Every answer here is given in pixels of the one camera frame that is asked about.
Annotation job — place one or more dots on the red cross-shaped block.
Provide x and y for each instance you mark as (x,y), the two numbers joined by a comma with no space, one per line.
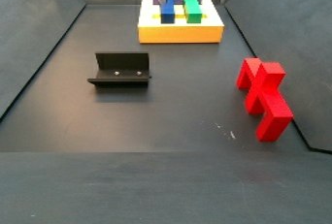
(262,77)

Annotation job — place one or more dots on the green long block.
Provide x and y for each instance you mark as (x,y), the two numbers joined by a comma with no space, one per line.
(193,11)

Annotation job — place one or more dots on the blue long block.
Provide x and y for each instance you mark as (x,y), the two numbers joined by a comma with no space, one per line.
(168,13)

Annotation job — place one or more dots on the yellow base board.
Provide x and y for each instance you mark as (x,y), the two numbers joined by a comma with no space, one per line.
(180,32)

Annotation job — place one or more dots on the black angle bracket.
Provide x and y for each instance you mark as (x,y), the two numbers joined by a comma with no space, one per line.
(121,68)

